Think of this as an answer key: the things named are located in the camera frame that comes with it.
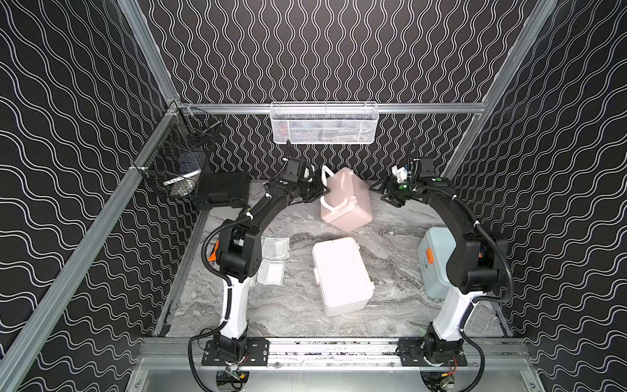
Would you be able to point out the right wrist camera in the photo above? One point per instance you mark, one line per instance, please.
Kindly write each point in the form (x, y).
(418, 169)

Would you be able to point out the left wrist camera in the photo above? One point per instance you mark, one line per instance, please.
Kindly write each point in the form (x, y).
(297, 170)

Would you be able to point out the white first aid box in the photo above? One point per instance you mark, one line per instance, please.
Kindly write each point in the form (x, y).
(342, 277)

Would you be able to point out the white gauze packet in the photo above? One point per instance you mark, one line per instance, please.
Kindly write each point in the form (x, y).
(275, 249)
(271, 272)

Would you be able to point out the light blue first aid box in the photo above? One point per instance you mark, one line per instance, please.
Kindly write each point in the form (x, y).
(434, 251)

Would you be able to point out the black plastic tool case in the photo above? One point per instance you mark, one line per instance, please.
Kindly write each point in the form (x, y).
(226, 189)

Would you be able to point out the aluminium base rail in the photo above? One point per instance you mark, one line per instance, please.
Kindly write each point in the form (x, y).
(340, 353)

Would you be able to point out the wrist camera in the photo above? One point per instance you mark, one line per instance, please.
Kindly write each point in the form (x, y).
(297, 170)
(418, 169)

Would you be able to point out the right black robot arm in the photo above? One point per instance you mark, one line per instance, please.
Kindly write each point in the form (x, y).
(478, 269)

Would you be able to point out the white wire wall basket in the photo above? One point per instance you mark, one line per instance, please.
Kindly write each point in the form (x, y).
(324, 123)

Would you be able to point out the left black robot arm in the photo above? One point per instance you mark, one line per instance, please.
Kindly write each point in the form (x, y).
(233, 253)

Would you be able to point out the pink first aid box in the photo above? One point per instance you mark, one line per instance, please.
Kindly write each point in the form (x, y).
(347, 205)

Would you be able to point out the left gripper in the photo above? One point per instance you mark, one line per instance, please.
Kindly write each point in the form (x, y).
(310, 185)

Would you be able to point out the black wire wall basket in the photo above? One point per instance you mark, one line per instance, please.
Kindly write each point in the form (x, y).
(183, 154)

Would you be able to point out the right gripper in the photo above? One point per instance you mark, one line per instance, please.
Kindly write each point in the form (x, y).
(390, 190)

